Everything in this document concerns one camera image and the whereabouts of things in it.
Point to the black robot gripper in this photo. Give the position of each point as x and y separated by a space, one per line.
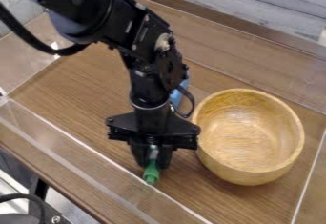
152 120

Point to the green and white marker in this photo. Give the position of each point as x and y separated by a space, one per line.
151 171

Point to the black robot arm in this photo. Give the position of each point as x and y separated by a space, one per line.
128 28

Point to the brown wooden bowl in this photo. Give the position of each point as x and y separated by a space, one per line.
252 136

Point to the clear acrylic tray wall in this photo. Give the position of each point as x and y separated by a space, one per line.
52 125

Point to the black metal table frame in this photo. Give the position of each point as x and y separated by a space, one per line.
40 213

